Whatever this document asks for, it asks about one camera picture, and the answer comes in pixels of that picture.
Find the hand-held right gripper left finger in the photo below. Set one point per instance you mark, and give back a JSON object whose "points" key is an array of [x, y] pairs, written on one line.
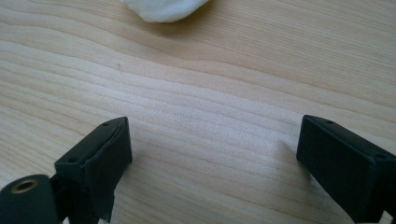
{"points": [[96, 161]]}

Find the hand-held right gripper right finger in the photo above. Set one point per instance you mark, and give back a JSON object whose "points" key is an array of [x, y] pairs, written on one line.
{"points": [[339, 168]]}

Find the white knitted cloth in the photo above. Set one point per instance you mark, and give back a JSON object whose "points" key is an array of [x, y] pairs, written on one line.
{"points": [[163, 9]]}

